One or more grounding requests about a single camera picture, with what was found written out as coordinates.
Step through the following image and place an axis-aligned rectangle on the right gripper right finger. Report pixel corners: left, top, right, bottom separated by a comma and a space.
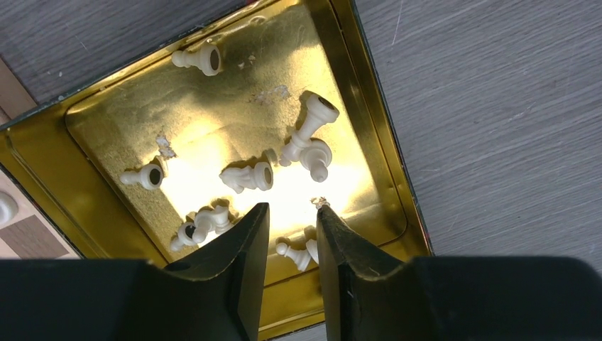
317, 206, 601, 340

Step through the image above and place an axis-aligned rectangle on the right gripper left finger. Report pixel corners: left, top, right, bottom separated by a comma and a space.
1, 203, 270, 340

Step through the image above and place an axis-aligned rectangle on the wooden chess board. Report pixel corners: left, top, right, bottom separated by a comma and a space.
1, 61, 81, 259

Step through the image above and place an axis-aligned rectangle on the white piece under king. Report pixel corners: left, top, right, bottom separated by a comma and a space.
170, 222, 197, 251

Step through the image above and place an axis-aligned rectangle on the white pawn left tin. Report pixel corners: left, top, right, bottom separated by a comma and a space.
119, 163, 165, 190

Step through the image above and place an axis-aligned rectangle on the white pawn beside bishop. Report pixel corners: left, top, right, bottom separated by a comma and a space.
300, 139, 332, 183

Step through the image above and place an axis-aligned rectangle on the gold tin tray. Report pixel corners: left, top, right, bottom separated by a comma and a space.
1, 1, 431, 340

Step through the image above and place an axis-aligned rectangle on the white pawn in tin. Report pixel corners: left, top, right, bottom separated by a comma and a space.
171, 44, 221, 77

